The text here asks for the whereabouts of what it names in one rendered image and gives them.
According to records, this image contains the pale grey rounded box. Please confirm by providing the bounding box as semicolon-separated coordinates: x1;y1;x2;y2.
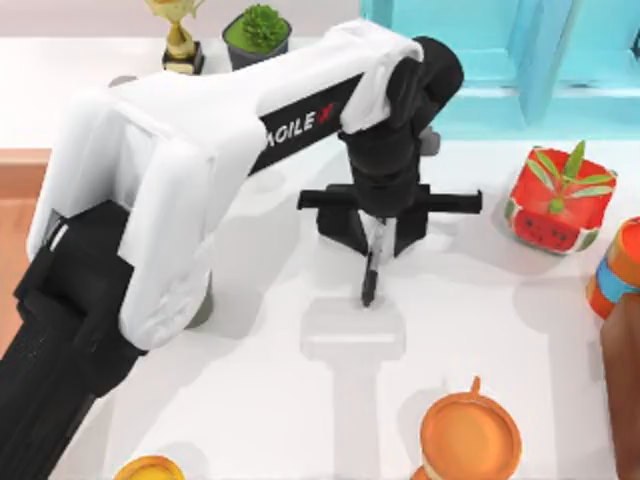
418;125;442;157

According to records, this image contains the red watermelon plant pot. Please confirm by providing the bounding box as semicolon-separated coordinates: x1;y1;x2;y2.
501;139;619;258

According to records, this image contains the orange cup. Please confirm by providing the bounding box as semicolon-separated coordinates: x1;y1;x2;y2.
408;375;524;480

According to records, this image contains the green plant in dark pot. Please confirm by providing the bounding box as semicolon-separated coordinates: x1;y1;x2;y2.
221;3;294;72

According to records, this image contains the light blue rack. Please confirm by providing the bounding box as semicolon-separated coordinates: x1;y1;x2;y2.
357;0;640;136

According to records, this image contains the gold trophy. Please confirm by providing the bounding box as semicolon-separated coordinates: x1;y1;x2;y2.
143;0;207;76

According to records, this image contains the orange can with blue band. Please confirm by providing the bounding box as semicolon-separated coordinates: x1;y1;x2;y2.
585;216;640;320

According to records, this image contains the brown bottle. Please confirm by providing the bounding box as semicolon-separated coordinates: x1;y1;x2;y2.
600;293;640;480

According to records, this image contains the wooden cabinet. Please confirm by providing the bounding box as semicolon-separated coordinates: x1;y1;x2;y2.
0;148;54;347

